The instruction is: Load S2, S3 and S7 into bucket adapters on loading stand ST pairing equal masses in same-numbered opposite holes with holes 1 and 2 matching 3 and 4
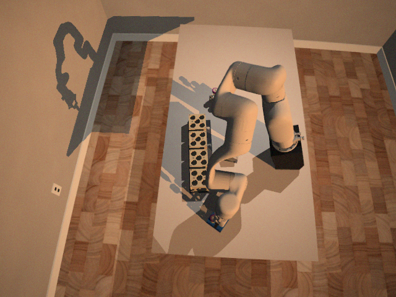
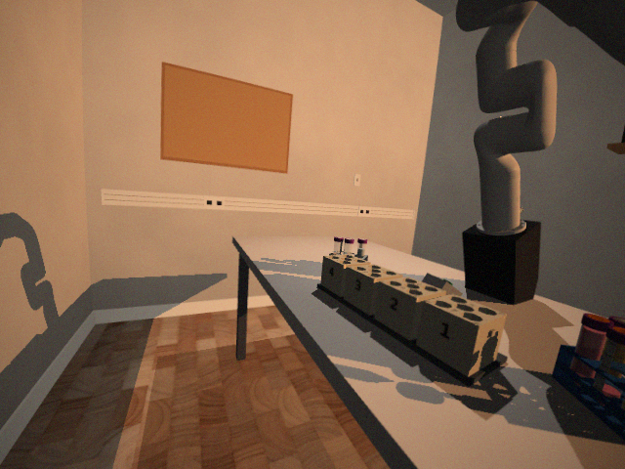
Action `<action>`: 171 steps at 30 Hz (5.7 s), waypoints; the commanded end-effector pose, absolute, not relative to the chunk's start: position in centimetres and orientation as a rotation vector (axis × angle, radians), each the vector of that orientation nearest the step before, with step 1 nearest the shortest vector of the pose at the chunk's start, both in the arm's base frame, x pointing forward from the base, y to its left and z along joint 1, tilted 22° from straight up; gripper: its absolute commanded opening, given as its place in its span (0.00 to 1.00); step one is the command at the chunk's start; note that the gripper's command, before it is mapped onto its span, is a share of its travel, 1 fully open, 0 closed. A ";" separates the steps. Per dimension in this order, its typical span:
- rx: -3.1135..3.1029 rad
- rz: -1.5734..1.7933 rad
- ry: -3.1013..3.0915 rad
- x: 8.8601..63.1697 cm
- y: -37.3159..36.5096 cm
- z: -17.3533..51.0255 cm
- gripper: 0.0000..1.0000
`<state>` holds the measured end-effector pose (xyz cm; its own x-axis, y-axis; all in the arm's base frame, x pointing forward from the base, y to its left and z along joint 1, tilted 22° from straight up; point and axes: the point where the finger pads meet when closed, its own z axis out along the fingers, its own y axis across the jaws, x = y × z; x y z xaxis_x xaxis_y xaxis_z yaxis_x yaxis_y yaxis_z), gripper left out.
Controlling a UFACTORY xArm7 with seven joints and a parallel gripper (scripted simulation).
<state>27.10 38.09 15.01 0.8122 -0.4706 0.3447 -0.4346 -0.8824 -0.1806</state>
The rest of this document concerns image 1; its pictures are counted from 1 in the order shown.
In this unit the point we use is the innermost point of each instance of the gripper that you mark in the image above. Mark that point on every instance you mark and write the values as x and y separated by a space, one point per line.
218 223

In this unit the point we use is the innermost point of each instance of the tan bucket adapter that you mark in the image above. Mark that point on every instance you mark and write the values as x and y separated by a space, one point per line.
197 180
198 159
197 140
197 122

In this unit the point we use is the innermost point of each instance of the blue tube rack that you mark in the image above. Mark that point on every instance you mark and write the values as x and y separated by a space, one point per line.
212 225

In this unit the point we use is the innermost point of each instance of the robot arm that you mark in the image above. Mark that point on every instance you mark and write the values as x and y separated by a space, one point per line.
241 114

